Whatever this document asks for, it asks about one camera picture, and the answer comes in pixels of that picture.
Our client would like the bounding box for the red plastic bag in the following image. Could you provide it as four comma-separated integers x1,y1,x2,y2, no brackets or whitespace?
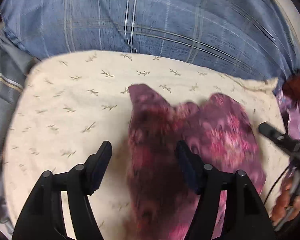
282,75,300,102

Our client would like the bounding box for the black cable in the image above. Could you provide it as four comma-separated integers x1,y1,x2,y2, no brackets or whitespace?
262,163,294,205

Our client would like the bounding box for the blue plaid duvet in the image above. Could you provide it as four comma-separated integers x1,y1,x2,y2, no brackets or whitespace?
0,0,300,80

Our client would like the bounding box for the purple floral garment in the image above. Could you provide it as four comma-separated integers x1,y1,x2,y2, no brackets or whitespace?
276,90,300,141

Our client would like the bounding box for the cream leaf-print pillow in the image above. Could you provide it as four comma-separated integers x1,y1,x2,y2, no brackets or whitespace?
3,50,285,239

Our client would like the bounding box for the maroon floral shirt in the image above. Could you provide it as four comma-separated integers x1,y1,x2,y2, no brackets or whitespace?
127,84,266,239

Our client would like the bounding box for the grey logo pillow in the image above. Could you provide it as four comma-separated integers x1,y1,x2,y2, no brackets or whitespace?
0,22,38,233

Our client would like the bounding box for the person right hand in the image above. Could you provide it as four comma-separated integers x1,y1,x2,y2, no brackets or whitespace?
271,178,300,226

